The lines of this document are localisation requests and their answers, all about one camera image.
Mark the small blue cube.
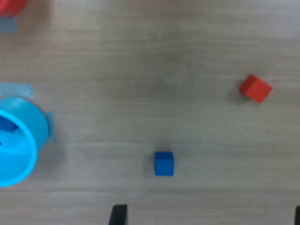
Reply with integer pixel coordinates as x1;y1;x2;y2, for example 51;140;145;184
154;151;175;177
0;116;19;132

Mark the light blue plastic bin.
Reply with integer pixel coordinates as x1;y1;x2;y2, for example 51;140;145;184
0;96;51;188

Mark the red plastic cup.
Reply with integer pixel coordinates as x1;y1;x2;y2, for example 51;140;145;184
0;0;28;17

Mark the blue tape piece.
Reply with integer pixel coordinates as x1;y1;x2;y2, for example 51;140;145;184
45;111;56;142
0;83;34;99
0;16;18;34

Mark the small red cube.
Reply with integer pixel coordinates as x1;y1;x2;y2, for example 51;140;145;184
238;73;274;104

